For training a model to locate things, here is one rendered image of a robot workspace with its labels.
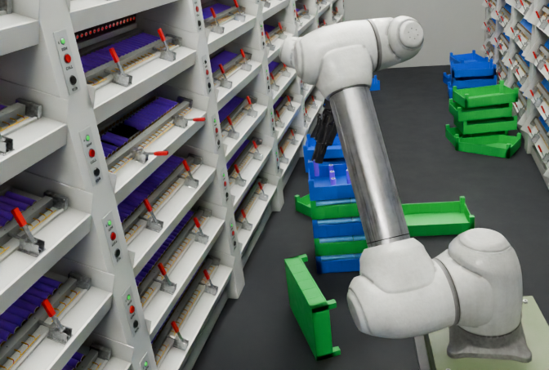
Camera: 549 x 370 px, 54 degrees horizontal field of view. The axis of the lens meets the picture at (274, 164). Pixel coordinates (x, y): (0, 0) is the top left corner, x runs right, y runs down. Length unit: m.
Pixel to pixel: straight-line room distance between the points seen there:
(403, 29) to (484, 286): 0.61
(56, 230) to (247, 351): 0.92
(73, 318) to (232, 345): 0.79
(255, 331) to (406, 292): 0.83
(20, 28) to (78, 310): 0.58
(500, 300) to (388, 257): 0.26
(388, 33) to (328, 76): 0.18
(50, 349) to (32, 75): 0.53
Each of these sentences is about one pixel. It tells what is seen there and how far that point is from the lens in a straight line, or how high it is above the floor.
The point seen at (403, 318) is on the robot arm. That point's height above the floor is 0.45.
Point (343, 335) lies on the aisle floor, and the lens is 1.89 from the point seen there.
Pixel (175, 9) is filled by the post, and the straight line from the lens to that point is 1.74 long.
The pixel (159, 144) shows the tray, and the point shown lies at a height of 0.74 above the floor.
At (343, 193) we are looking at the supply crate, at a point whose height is 0.34.
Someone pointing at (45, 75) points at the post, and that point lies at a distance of 1.13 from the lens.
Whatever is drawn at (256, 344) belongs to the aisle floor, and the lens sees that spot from 1.89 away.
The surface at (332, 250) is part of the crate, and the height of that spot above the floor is 0.10.
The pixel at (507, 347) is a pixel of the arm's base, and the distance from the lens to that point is 1.41.
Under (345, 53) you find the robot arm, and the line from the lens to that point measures 1.32.
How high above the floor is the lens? 1.22
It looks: 22 degrees down
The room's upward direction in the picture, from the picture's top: 7 degrees counter-clockwise
